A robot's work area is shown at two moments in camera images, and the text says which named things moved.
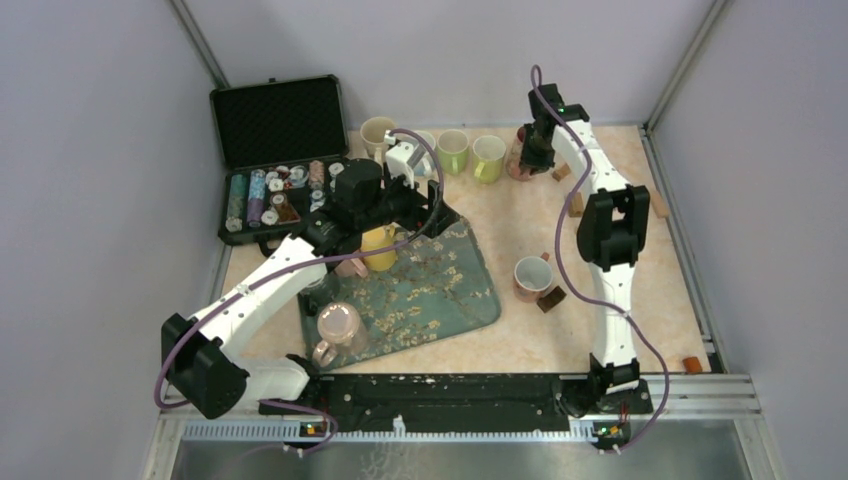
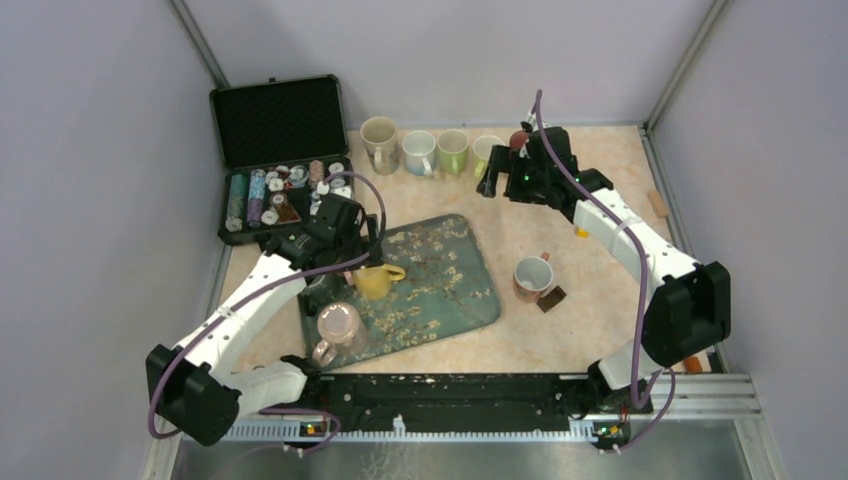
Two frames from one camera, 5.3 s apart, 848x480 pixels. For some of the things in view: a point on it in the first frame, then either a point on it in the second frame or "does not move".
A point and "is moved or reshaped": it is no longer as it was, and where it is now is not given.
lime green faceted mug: [488, 154] does not move
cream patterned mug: [373, 131] does not move
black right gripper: [535, 164] -> [501, 161]
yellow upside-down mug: [377, 238] is moved or reshaped
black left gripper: [416, 210] -> [373, 234]
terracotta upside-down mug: [532, 277] does not move
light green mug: [452, 146] does not move
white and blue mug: [427, 163] does not move
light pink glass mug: [343, 332] does not move
